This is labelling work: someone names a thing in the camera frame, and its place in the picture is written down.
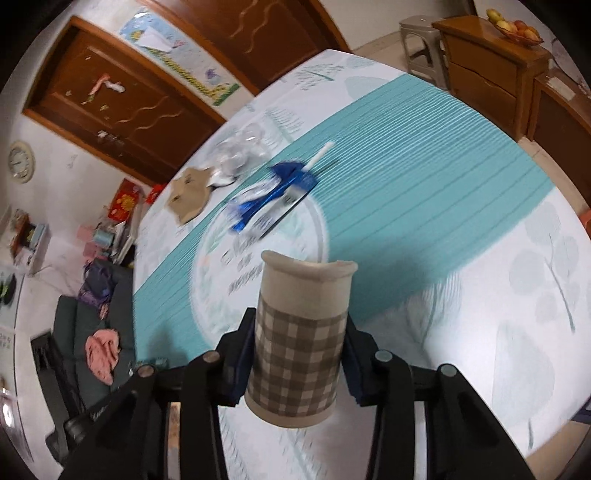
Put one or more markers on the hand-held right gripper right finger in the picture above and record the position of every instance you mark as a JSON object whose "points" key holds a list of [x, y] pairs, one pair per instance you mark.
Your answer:
{"points": [[354, 371]]}

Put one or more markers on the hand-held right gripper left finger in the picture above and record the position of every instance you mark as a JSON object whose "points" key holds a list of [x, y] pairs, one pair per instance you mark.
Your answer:
{"points": [[240, 362]]}

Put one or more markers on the grey checked paper cup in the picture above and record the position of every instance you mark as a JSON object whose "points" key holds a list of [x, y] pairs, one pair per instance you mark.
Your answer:
{"points": [[300, 350]]}

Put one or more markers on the pink cloth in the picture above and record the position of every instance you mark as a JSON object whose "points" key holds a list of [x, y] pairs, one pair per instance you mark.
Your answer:
{"points": [[102, 353]]}

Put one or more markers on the dark grey sofa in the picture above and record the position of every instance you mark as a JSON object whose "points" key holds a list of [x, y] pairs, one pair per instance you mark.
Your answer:
{"points": [[78, 332]]}

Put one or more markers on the purple bag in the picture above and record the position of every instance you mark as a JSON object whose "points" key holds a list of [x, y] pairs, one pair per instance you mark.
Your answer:
{"points": [[94, 288]]}

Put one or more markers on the tan cloth piece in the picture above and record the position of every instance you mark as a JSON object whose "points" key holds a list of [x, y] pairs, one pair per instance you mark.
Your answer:
{"points": [[187, 198]]}

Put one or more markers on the blue foil packet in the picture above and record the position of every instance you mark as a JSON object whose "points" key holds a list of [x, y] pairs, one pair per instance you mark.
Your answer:
{"points": [[281, 189]]}

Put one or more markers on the light blue box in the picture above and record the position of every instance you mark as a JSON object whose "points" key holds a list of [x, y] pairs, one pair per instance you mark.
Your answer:
{"points": [[39, 244]]}

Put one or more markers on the pink box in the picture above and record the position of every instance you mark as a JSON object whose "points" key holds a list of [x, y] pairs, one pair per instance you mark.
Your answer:
{"points": [[87, 240]]}

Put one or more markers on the small red box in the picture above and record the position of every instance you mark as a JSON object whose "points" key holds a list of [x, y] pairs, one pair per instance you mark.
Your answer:
{"points": [[155, 194]]}

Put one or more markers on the large red box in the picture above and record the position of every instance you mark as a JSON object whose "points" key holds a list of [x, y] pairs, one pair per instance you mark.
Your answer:
{"points": [[123, 201]]}

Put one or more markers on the clear plastic bag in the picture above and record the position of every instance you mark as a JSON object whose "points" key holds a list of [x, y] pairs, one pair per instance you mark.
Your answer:
{"points": [[240, 147]]}

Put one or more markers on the teal printed tablecloth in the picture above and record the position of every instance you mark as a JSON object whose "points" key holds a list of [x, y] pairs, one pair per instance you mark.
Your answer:
{"points": [[415, 161]]}

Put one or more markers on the white plastic tube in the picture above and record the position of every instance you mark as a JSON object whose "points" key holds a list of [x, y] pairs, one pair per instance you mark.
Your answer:
{"points": [[321, 154]]}

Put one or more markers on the brown wooden door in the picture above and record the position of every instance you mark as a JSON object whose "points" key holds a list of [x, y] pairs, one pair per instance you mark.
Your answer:
{"points": [[124, 92], [258, 37]]}

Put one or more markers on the wooden cabinet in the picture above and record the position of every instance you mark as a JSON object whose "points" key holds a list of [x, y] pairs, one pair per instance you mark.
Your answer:
{"points": [[485, 74], [563, 129]]}

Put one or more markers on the grey plastic stool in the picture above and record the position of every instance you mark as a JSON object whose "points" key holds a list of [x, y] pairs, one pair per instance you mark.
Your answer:
{"points": [[422, 46]]}

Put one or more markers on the bowl of fruit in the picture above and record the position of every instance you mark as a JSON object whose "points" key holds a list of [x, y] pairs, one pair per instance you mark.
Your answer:
{"points": [[515, 27]]}

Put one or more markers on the round wall clock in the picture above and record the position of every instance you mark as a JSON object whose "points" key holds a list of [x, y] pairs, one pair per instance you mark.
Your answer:
{"points": [[21, 161]]}

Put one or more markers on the wall poster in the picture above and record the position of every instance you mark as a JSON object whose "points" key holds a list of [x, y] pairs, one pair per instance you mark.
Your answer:
{"points": [[184, 60]]}

